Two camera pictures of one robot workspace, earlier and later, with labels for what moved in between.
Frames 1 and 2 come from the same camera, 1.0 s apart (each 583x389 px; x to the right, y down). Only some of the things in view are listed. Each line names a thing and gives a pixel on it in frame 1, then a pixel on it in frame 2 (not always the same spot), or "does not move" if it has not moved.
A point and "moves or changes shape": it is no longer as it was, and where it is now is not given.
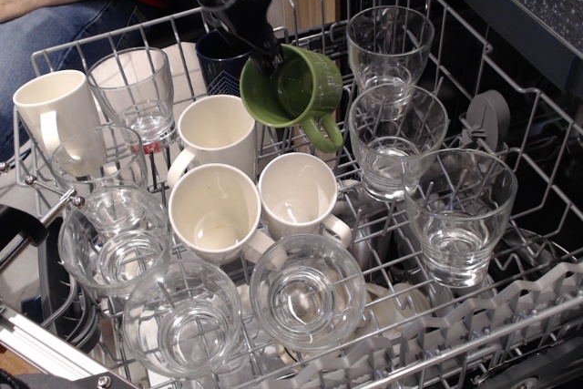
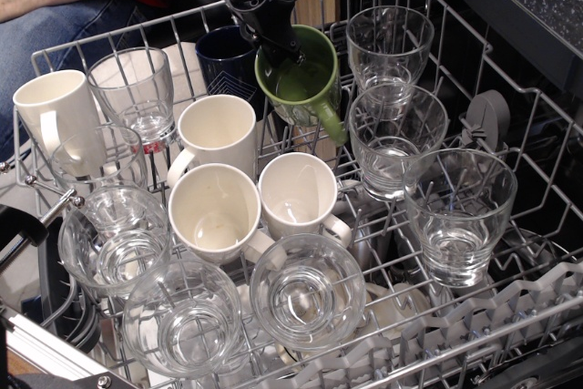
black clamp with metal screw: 19,228 does not move
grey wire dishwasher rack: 396,206 does not move
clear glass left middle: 101,156 does not move
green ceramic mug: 303,88 moves or changes shape
